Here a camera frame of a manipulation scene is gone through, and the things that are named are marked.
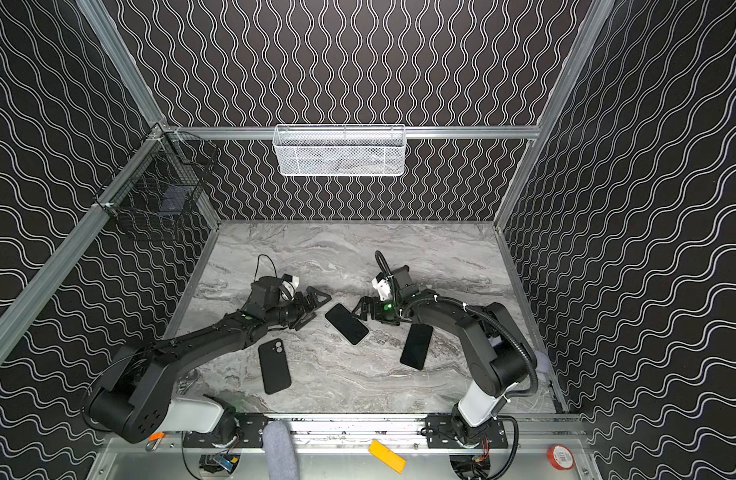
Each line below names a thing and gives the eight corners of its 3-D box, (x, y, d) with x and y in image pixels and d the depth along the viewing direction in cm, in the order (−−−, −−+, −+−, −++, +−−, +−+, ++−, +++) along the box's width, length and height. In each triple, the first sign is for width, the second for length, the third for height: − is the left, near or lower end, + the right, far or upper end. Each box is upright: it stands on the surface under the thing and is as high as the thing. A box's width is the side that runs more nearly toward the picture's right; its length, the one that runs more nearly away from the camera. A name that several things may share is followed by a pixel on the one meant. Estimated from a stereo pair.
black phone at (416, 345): (398, 362, 88) (398, 359, 86) (411, 322, 96) (411, 319, 94) (422, 371, 86) (423, 368, 84) (433, 330, 94) (434, 326, 93)
